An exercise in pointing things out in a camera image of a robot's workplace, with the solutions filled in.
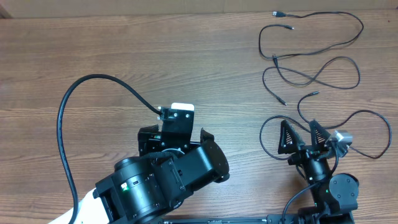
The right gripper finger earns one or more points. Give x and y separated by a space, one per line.
319 135
290 142

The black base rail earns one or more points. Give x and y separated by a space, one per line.
270 219

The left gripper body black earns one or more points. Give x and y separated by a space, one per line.
148 143

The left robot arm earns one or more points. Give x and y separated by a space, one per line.
169 169

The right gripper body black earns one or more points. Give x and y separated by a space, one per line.
306 152

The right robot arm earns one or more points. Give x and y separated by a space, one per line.
334 195

